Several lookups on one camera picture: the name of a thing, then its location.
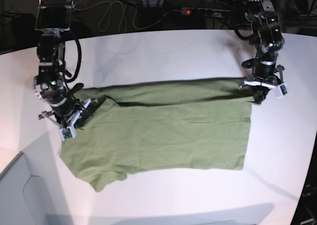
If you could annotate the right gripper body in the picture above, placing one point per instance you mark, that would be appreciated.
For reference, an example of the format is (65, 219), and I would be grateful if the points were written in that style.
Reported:
(66, 113)

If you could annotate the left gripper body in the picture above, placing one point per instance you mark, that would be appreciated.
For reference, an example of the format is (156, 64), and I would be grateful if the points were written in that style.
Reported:
(266, 74)

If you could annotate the green T-shirt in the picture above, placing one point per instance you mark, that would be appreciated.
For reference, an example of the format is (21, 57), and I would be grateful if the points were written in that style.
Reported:
(199, 124)

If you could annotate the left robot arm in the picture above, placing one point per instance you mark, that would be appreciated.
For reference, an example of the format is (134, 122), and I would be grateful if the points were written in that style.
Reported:
(266, 37)

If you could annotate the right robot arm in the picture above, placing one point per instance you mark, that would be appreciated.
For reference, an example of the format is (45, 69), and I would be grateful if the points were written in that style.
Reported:
(51, 83)

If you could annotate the black power strip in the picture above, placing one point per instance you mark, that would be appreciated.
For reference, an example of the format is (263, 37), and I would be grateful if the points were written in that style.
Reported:
(206, 12)

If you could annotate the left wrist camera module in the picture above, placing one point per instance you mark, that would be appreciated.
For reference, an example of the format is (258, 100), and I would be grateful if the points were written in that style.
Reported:
(281, 90)

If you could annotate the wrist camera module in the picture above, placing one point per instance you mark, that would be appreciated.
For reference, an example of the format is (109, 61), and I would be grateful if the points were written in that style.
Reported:
(281, 90)
(66, 133)

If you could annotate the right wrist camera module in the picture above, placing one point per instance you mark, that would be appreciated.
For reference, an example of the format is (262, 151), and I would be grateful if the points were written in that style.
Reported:
(66, 133)

